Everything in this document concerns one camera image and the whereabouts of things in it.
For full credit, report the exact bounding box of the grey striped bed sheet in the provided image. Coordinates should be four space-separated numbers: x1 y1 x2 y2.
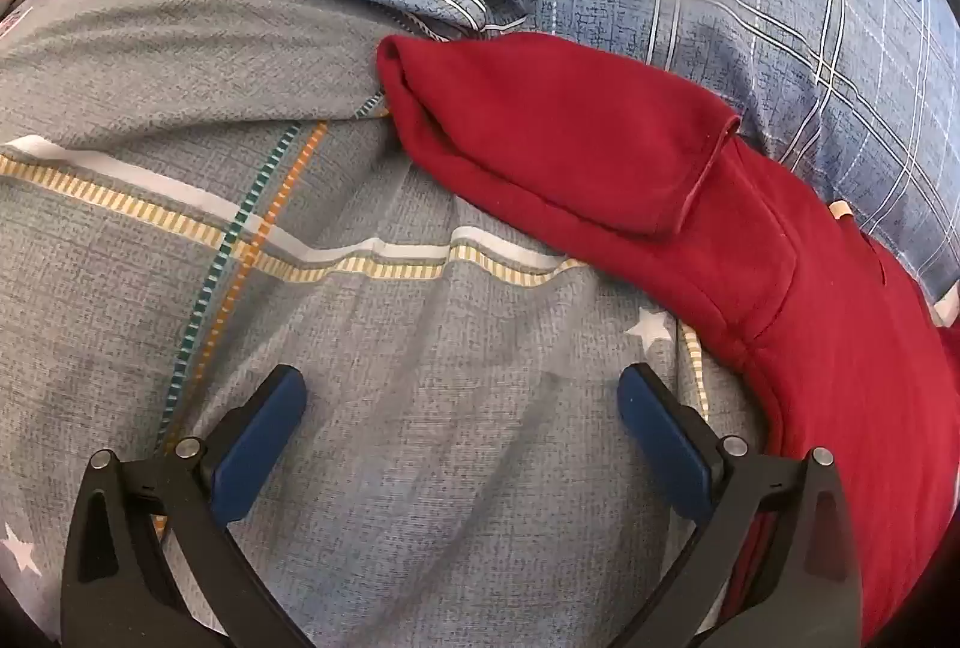
0 0 758 648

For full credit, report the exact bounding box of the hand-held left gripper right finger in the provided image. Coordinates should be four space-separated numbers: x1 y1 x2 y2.
616 361 863 648

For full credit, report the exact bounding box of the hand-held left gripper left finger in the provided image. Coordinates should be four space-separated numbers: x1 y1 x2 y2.
61 364 308 648

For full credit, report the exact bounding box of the red shirt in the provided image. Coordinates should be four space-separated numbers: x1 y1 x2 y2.
375 33 960 648

